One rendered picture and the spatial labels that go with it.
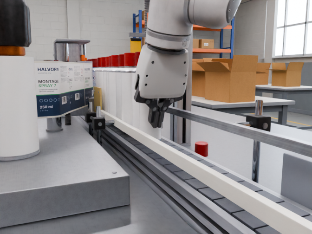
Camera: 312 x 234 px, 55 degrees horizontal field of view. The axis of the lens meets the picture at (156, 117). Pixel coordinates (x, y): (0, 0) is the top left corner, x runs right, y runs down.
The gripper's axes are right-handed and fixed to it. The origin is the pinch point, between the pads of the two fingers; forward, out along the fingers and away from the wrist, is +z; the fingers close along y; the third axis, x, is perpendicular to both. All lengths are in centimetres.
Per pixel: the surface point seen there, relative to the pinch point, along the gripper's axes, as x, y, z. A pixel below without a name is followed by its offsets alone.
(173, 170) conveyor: 17.5, 3.8, 0.3
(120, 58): -25.5, 1.0, -4.7
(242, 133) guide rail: 22.8, -3.1, -9.3
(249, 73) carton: -132, -140, 41
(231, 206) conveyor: 31.3, 3.2, -4.7
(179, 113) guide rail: 4.2, -3.1, -2.7
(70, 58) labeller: -54, 11, 5
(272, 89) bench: -257, -303, 114
